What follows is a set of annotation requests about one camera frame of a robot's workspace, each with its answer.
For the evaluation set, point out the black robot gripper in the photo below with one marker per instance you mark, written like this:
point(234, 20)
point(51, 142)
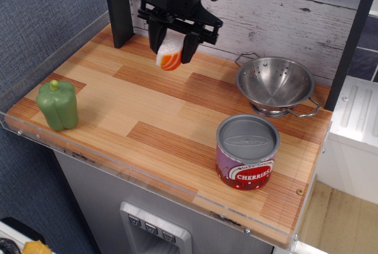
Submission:
point(188, 17)

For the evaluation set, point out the white and orange toy container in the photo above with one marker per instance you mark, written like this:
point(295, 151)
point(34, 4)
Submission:
point(170, 52)

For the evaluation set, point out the steel colander bowl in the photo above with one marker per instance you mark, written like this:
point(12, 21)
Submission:
point(274, 85)

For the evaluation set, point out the cherries tin can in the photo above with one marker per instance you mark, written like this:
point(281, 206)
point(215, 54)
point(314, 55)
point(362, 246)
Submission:
point(246, 149)

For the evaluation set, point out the green toy bell pepper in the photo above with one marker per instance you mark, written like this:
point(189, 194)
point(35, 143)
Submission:
point(58, 103)

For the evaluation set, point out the silver water dispenser panel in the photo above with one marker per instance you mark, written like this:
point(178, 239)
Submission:
point(148, 233)

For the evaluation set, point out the grey toy fridge cabinet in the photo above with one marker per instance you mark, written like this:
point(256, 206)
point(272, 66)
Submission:
point(100, 194)

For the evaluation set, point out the white toy appliance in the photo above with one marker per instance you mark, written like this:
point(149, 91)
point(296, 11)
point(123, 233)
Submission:
point(348, 161)

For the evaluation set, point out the black and yellow object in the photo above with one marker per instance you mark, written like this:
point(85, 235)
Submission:
point(15, 234)

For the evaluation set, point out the dark vertical post left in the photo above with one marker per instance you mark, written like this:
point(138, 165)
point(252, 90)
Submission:
point(121, 21)

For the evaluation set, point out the dark vertical post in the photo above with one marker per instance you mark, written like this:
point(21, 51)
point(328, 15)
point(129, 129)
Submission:
point(348, 53)
point(121, 21)

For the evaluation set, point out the dark vertical post right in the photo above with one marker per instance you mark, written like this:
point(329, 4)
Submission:
point(348, 53)

